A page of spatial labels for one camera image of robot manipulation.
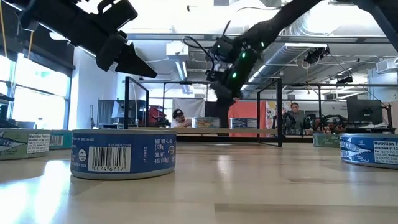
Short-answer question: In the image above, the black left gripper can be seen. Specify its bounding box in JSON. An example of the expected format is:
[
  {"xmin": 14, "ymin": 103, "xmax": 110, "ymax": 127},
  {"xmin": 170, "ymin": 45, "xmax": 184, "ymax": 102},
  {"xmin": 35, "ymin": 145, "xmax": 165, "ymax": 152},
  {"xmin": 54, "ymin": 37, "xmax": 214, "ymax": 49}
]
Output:
[{"xmin": 70, "ymin": 9, "xmax": 158, "ymax": 78}]

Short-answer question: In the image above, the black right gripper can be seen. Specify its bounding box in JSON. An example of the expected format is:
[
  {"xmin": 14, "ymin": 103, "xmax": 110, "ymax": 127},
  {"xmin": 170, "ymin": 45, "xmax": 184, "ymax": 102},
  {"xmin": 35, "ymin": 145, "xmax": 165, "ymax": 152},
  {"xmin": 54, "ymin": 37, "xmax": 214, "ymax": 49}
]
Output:
[{"xmin": 207, "ymin": 70, "xmax": 245, "ymax": 106}]

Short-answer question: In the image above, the teal yellowfin tuna can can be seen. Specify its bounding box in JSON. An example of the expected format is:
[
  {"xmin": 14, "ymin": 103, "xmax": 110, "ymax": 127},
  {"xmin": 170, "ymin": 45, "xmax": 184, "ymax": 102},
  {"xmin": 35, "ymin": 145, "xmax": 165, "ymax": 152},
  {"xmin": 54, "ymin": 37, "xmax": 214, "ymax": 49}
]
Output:
[
  {"xmin": 49, "ymin": 129, "xmax": 73, "ymax": 151},
  {"xmin": 191, "ymin": 116, "xmax": 221, "ymax": 129}
]

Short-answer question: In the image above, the dark blue albacore tuna can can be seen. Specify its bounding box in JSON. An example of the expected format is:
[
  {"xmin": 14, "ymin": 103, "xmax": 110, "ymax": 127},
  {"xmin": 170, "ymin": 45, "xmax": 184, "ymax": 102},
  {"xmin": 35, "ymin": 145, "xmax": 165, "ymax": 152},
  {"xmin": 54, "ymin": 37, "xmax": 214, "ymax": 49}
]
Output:
[
  {"xmin": 70, "ymin": 128, "xmax": 177, "ymax": 181},
  {"xmin": 229, "ymin": 118, "xmax": 259, "ymax": 129},
  {"xmin": 340, "ymin": 133, "xmax": 398, "ymax": 170}
]

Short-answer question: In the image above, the green tuna can silver lid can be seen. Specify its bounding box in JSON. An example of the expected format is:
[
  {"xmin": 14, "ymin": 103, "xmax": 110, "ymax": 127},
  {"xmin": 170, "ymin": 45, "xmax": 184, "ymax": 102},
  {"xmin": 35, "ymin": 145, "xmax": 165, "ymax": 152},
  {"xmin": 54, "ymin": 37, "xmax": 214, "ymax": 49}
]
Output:
[
  {"xmin": 0, "ymin": 128, "xmax": 51, "ymax": 161},
  {"xmin": 312, "ymin": 133, "xmax": 342, "ymax": 148}
]

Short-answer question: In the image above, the orange hanging cloth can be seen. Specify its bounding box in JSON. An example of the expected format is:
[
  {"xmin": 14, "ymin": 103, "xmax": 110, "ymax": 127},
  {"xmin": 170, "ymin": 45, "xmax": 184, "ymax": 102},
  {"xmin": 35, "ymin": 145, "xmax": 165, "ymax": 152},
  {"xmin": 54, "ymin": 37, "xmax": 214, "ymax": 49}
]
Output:
[{"xmin": 228, "ymin": 99, "xmax": 267, "ymax": 138}]

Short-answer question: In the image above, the black cloth panel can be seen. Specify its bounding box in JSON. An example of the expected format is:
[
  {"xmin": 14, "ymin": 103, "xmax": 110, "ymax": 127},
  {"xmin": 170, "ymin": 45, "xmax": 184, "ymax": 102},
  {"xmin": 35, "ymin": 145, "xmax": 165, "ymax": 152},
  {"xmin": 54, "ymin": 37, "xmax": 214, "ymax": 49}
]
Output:
[{"xmin": 205, "ymin": 101, "xmax": 229, "ymax": 128}]

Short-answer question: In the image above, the white hanging cloth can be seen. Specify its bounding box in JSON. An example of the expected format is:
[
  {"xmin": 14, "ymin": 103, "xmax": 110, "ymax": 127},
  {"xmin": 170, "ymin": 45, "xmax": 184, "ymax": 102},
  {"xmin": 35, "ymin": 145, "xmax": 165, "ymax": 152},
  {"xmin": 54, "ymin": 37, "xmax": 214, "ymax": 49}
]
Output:
[{"xmin": 172, "ymin": 98, "xmax": 206, "ymax": 119}]

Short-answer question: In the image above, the white ceiling light box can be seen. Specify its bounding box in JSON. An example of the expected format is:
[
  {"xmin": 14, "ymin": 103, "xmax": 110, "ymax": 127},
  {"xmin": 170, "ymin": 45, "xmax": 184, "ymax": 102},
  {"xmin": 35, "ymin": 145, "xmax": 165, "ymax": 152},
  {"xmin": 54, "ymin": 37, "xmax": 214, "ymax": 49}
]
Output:
[{"xmin": 165, "ymin": 40, "xmax": 190, "ymax": 62}]

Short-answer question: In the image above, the colourful patterned cloth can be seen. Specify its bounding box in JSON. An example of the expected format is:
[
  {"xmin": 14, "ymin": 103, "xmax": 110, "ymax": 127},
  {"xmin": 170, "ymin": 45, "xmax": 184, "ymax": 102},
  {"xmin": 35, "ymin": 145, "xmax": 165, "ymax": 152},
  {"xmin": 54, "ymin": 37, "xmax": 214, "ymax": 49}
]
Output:
[{"xmin": 266, "ymin": 100, "xmax": 278, "ymax": 130}]

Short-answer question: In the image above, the person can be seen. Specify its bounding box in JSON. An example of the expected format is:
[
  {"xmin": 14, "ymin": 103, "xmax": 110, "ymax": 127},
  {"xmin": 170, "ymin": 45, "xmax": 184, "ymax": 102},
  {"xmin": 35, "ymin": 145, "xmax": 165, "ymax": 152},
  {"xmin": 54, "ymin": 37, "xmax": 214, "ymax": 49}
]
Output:
[
  {"xmin": 170, "ymin": 108, "xmax": 193, "ymax": 129},
  {"xmin": 286, "ymin": 101, "xmax": 308, "ymax": 135}
]

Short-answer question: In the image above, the dark grey partition panel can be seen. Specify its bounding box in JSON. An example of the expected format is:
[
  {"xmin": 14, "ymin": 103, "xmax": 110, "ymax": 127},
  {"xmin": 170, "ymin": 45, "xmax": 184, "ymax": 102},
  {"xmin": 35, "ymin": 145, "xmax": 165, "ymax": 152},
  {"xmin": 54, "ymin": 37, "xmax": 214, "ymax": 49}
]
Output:
[{"xmin": 96, "ymin": 99, "xmax": 116, "ymax": 128}]

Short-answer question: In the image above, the long white ceiling light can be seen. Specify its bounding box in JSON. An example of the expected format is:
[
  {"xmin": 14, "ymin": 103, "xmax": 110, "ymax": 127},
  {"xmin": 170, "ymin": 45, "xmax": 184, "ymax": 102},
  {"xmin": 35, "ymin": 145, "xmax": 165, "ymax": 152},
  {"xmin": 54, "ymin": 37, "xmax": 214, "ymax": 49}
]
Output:
[{"xmin": 49, "ymin": 32, "xmax": 71, "ymax": 41}]

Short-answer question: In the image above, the large bright window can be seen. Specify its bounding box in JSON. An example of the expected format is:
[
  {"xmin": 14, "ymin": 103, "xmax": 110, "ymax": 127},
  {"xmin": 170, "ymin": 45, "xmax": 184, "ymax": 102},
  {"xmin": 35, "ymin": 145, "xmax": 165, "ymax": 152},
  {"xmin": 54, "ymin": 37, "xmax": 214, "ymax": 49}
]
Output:
[{"xmin": 0, "ymin": 51, "xmax": 74, "ymax": 131}]

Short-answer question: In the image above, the small black ceiling device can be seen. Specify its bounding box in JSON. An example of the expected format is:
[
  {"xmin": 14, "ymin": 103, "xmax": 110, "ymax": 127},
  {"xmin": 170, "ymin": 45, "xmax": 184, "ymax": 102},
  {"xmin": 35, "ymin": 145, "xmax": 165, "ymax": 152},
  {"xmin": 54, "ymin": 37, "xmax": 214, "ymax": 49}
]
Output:
[{"xmin": 336, "ymin": 75, "xmax": 354, "ymax": 85}]

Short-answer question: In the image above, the black computer monitor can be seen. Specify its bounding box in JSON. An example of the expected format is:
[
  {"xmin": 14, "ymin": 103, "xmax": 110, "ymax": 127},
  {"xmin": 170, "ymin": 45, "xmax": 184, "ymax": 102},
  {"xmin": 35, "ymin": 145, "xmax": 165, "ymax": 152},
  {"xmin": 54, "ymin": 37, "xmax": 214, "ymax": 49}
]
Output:
[{"xmin": 346, "ymin": 98, "xmax": 384, "ymax": 126}]

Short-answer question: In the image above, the black standing desk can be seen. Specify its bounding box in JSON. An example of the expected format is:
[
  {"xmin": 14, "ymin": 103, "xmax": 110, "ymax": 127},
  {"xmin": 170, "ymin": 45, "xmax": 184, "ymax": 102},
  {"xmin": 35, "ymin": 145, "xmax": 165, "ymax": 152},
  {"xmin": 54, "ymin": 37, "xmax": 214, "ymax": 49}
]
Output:
[{"xmin": 345, "ymin": 124, "xmax": 396, "ymax": 134}]

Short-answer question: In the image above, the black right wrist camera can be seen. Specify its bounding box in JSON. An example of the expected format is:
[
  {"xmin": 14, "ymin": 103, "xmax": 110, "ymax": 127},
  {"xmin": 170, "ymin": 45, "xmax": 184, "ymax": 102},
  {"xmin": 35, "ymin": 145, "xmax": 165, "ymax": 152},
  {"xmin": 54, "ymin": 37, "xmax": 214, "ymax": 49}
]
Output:
[{"xmin": 211, "ymin": 36, "xmax": 234, "ymax": 63}]

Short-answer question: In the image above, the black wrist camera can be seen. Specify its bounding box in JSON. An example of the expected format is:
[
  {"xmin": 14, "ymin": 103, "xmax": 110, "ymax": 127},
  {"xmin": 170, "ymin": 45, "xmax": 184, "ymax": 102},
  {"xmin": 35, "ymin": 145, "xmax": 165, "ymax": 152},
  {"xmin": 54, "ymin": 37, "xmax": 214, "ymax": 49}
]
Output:
[
  {"xmin": 211, "ymin": 36, "xmax": 234, "ymax": 63},
  {"xmin": 96, "ymin": 0, "xmax": 139, "ymax": 30}
]

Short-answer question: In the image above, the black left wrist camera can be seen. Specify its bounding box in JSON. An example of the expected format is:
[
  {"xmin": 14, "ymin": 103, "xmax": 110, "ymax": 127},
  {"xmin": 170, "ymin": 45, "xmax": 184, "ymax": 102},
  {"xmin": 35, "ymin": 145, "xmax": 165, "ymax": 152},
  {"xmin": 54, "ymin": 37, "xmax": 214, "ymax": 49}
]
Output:
[{"xmin": 96, "ymin": 0, "xmax": 139, "ymax": 30}]

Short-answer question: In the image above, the silver ceiling air duct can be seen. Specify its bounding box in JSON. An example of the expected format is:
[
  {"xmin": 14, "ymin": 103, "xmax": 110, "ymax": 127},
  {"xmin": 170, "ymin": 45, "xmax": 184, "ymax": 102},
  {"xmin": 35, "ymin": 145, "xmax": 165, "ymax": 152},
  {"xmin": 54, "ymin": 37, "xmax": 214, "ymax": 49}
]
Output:
[{"xmin": 241, "ymin": 14, "xmax": 330, "ymax": 94}]

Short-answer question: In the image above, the black aluminium table frame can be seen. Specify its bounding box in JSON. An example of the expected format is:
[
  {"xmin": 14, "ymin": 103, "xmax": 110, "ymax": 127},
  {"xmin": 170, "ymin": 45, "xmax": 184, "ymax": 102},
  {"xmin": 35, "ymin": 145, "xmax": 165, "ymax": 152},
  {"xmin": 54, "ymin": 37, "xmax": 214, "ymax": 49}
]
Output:
[{"xmin": 175, "ymin": 135, "xmax": 314, "ymax": 144}]

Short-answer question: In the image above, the black metal background frame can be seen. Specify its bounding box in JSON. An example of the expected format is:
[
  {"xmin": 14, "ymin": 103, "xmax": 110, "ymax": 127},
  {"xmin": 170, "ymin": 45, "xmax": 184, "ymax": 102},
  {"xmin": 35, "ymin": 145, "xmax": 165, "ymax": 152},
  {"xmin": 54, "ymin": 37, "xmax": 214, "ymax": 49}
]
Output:
[{"xmin": 161, "ymin": 81, "xmax": 398, "ymax": 138}]

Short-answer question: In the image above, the black ceiling camera rig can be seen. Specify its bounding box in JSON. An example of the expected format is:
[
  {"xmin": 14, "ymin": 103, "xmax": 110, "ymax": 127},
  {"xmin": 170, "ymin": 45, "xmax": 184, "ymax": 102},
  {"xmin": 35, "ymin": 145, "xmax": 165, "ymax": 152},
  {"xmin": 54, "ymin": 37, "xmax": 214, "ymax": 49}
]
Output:
[{"xmin": 303, "ymin": 46, "xmax": 330, "ymax": 65}]

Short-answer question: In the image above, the yellow hanging strap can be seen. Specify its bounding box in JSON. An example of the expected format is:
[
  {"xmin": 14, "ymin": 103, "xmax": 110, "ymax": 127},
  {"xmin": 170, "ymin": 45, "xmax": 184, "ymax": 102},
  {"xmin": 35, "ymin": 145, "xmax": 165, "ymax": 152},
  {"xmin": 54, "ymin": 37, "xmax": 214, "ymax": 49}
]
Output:
[
  {"xmin": 27, "ymin": 30, "xmax": 34, "ymax": 60},
  {"xmin": 0, "ymin": 0, "xmax": 7, "ymax": 58}
]

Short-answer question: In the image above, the white wall air conditioner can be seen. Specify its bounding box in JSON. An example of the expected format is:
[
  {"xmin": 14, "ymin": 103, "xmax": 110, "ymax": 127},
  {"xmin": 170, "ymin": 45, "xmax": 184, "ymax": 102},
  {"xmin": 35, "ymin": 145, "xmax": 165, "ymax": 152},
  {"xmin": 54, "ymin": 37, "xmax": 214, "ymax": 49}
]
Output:
[{"xmin": 375, "ymin": 57, "xmax": 398, "ymax": 75}]

